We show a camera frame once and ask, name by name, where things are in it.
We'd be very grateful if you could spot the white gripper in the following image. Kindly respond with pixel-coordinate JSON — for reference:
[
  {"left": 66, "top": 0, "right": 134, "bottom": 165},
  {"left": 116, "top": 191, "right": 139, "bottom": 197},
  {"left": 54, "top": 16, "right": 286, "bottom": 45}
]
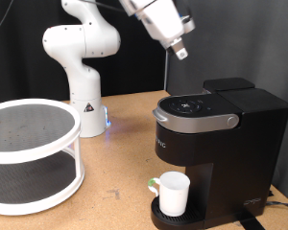
[{"left": 140, "top": 0, "right": 196, "bottom": 61}]

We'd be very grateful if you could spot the black Keurig coffee machine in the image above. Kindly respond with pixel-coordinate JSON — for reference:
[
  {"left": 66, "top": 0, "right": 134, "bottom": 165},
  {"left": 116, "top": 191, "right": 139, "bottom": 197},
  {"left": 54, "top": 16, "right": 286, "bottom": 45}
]
[{"left": 150, "top": 77, "right": 288, "bottom": 230}]

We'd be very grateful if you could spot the white mug green-taped handle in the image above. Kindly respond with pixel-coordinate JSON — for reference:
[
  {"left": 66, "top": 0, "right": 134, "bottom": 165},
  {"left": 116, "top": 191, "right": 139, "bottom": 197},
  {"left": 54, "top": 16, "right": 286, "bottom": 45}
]
[{"left": 147, "top": 171, "right": 191, "bottom": 218}]

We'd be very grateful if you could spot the grey partition panel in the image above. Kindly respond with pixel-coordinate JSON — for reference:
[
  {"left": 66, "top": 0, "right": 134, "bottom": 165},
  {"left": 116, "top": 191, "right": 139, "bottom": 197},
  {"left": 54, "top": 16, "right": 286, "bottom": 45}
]
[{"left": 164, "top": 0, "right": 288, "bottom": 205}]

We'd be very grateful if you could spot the black curtain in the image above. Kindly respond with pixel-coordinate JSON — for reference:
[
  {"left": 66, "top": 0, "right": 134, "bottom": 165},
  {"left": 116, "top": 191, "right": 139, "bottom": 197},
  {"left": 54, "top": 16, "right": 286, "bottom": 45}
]
[{"left": 0, "top": 0, "right": 171, "bottom": 106}]

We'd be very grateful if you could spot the black drip tray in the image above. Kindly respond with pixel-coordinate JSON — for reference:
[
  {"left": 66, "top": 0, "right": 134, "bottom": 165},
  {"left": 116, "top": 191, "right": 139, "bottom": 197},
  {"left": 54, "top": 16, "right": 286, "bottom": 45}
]
[{"left": 150, "top": 195, "right": 205, "bottom": 230}]

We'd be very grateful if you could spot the white two-tier turntable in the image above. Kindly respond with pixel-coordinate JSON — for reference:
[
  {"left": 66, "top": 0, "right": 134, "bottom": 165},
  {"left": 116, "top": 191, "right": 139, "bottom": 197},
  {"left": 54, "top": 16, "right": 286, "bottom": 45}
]
[{"left": 0, "top": 98, "right": 86, "bottom": 217}]

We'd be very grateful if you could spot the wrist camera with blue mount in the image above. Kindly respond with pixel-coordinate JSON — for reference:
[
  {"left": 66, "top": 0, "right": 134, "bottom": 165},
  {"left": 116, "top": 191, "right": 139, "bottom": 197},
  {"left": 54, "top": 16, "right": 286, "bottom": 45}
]
[{"left": 177, "top": 12, "right": 196, "bottom": 33}]

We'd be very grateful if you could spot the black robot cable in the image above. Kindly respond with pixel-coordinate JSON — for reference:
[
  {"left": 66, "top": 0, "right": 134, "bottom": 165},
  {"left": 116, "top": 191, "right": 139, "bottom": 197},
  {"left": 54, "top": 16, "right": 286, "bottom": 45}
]
[{"left": 80, "top": 0, "right": 129, "bottom": 13}]

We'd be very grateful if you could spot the braided power cable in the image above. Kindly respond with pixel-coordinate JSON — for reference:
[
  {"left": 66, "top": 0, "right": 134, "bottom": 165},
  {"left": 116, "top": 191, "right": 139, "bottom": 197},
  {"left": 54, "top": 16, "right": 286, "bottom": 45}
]
[{"left": 265, "top": 200, "right": 288, "bottom": 212}]

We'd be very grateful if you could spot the black strap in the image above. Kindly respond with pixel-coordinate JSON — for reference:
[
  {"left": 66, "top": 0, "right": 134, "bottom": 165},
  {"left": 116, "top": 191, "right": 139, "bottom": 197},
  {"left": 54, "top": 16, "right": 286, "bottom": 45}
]
[{"left": 234, "top": 216, "right": 265, "bottom": 230}]

